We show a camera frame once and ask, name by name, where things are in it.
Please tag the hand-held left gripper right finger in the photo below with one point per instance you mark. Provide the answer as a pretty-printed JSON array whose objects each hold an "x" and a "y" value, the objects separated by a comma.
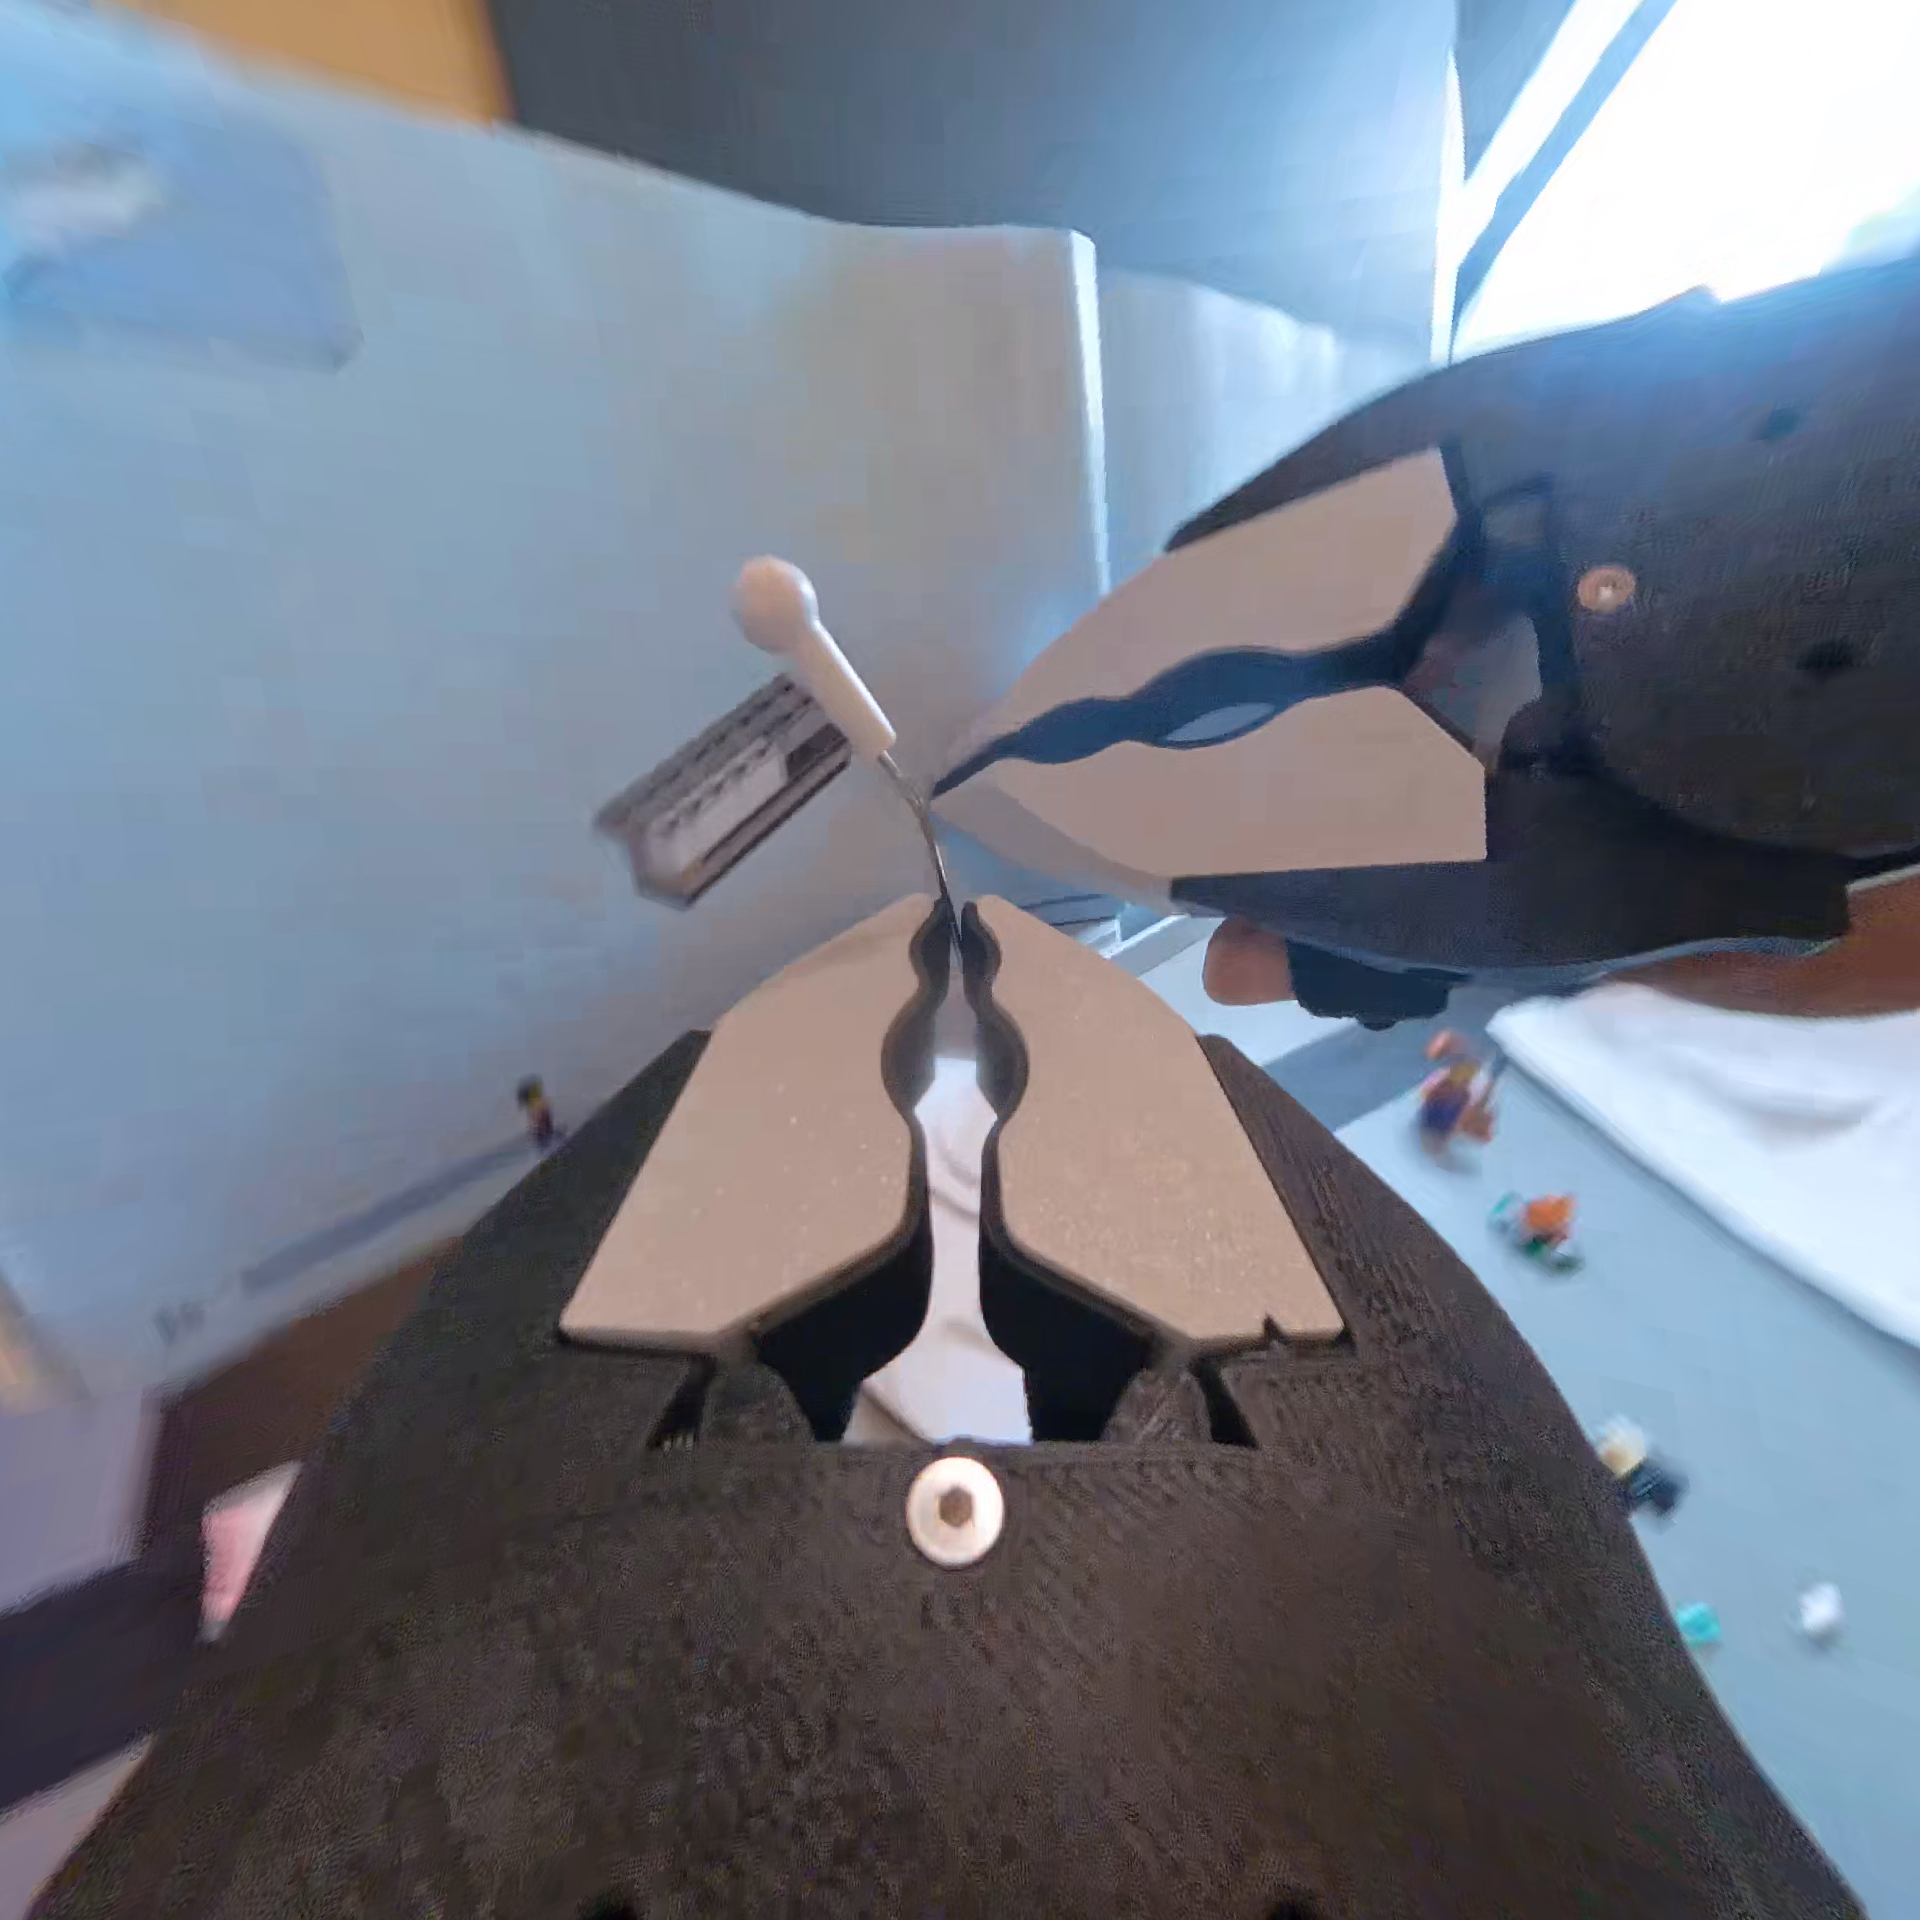
[{"x": 1156, "y": 1185}]

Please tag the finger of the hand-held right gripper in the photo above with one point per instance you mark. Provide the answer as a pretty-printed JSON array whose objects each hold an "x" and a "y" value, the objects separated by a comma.
[
  {"x": 1291, "y": 795},
  {"x": 1276, "y": 586}
]

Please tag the purple lego minifigure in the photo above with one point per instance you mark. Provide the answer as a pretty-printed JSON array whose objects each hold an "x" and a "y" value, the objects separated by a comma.
[{"x": 1452, "y": 1088}]

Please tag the person's right hand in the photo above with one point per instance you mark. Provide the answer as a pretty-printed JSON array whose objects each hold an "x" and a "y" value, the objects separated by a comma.
[{"x": 1244, "y": 963}]

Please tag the lego campfire build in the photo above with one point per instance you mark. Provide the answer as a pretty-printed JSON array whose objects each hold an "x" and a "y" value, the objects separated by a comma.
[{"x": 1540, "y": 1231}]

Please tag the bright window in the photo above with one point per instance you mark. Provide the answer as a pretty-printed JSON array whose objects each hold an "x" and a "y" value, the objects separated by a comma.
[{"x": 1725, "y": 150}]

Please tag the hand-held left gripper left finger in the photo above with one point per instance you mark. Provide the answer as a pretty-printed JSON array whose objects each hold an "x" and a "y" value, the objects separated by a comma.
[{"x": 765, "y": 1170}]

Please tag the pile of small lego pieces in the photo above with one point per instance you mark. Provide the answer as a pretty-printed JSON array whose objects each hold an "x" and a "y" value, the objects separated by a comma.
[{"x": 1643, "y": 1476}]

